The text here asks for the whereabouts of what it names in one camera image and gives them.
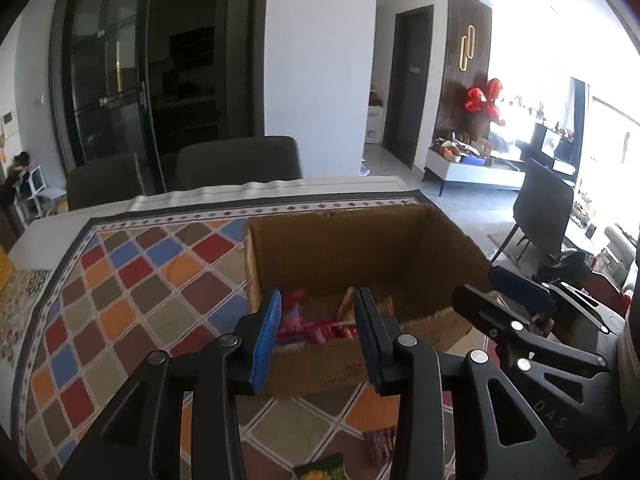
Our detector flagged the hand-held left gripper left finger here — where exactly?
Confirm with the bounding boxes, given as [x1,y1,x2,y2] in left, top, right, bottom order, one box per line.
[57,287,283,480]

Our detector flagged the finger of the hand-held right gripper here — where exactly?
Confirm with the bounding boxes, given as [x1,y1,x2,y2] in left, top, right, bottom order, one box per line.
[452,285,609,381]
[488,265,627,334]

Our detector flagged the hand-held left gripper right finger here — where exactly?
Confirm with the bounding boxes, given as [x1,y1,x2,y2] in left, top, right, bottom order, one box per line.
[352,287,581,480]

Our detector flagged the pink snack packet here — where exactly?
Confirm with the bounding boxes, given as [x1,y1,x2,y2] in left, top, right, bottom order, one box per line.
[300,317,359,346]

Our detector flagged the brown cardboard box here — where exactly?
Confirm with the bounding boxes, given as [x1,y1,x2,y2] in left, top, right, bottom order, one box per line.
[244,203,494,400]

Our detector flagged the person's right forearm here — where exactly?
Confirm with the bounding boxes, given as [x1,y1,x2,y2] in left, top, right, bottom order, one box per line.
[618,310,640,403]

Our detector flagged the tan snack packet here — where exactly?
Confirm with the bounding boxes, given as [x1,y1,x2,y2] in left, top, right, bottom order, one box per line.
[337,287,357,324]

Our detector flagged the dark green cloth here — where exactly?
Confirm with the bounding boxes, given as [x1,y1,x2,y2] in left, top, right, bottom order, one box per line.
[539,252,592,287]

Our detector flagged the dark side chair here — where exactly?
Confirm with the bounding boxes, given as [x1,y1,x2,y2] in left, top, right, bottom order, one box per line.
[492,158,575,267]

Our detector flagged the purple yellow snack packet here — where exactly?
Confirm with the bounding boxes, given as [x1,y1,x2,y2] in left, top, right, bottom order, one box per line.
[363,427,399,469]

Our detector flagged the white low cabinet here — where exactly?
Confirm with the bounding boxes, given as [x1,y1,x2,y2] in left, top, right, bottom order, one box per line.
[422,147,527,197]

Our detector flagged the colourful checkered tablecloth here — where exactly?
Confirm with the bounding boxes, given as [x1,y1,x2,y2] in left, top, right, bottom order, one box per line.
[10,189,503,480]

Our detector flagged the green yellow snack packet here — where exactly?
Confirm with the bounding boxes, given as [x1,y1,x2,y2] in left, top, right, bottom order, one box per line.
[293,453,349,480]

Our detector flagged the black piano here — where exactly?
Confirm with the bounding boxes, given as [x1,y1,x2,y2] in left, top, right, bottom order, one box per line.
[517,122,577,177]

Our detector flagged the white ribbed table cover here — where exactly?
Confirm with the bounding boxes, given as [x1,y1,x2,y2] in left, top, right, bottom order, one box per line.
[125,175,427,207]

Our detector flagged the grey dining chair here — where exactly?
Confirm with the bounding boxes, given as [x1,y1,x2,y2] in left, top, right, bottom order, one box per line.
[66,152,147,211]
[175,135,304,194]

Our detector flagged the blue curtain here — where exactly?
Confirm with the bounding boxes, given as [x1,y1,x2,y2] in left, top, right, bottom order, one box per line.
[568,77,591,137]

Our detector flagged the red flower decoration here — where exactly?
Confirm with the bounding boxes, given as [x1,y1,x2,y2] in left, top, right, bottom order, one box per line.
[462,78,506,127]

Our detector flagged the dark wooden door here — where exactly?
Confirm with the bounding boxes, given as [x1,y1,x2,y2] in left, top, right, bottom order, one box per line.
[382,5,435,170]

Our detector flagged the speckled floral mat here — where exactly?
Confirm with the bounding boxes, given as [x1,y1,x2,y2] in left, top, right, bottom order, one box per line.
[0,267,54,362]

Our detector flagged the yellow box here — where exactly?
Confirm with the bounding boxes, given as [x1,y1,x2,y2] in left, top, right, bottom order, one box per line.
[0,247,15,292]

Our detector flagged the small white chair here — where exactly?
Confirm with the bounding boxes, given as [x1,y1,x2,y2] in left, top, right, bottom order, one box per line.
[15,164,52,217]

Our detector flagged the black framed glass door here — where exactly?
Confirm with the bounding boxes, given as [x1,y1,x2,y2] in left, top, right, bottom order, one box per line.
[50,0,162,172]

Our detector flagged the dark slatted wall panel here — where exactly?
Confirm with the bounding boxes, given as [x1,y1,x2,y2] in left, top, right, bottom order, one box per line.
[432,0,494,142]

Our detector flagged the gold wall ornament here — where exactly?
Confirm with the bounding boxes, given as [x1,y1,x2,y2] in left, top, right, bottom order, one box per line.
[459,25,476,72]

